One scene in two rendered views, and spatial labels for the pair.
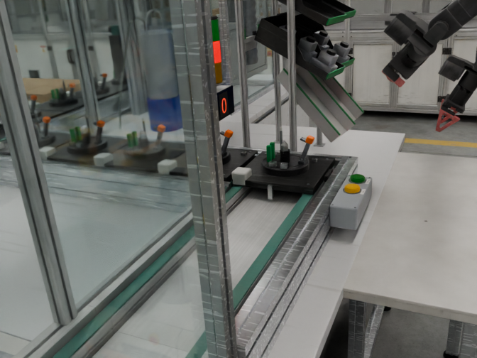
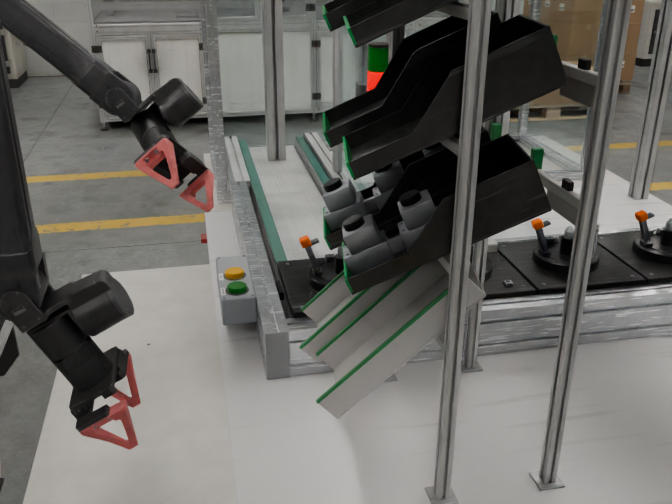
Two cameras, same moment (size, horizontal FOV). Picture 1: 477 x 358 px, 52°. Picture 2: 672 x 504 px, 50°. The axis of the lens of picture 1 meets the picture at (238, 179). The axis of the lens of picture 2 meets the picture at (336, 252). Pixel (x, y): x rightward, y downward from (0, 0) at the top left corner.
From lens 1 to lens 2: 2.60 m
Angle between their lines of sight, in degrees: 121
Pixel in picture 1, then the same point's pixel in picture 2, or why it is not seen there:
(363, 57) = not seen: outside the picture
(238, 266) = (288, 226)
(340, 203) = (236, 259)
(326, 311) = (213, 248)
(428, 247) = (142, 312)
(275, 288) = (237, 200)
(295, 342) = (223, 232)
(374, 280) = (186, 274)
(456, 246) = not seen: hidden behind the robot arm
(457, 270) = not seen: hidden behind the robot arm
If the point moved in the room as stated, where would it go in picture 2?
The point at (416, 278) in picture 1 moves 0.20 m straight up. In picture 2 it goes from (150, 283) to (142, 204)
